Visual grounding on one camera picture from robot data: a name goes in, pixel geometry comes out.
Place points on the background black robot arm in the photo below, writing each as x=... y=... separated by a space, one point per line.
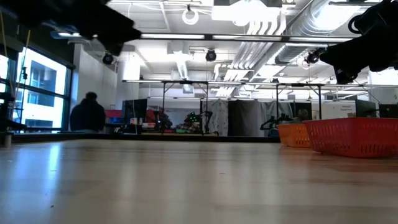
x=272 y=123
x=199 y=119

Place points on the black round ceiling speaker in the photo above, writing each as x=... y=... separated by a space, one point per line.
x=108 y=59
x=211 y=56

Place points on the black track spotlight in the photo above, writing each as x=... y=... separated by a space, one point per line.
x=312 y=57

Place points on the black monitor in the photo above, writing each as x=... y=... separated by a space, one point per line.
x=388 y=110
x=303 y=105
x=365 y=109
x=135 y=110

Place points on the white partition panel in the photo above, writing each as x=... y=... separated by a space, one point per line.
x=335 y=110

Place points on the overhead light bar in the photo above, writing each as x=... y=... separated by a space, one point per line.
x=186 y=36

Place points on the red storage box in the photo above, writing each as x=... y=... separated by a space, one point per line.
x=113 y=114

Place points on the person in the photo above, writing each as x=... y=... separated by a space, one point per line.
x=301 y=116
x=88 y=113

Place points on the tall black tripod stand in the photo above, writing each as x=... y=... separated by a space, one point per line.
x=24 y=73

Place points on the red plastic basket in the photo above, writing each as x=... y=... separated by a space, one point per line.
x=357 y=140

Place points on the orange plastic basket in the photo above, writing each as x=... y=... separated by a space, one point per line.
x=293 y=136

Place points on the blue bin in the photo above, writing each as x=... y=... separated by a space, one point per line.
x=274 y=133

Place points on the dark curtain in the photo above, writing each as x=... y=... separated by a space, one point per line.
x=245 y=118

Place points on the light patterned curtain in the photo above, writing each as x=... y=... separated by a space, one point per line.
x=217 y=112

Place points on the small white cylinder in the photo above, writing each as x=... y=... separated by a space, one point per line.
x=7 y=140

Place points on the black background rig frame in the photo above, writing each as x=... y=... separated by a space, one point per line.
x=186 y=81
x=298 y=84

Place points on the black metal rig frame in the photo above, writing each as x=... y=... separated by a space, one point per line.
x=186 y=137

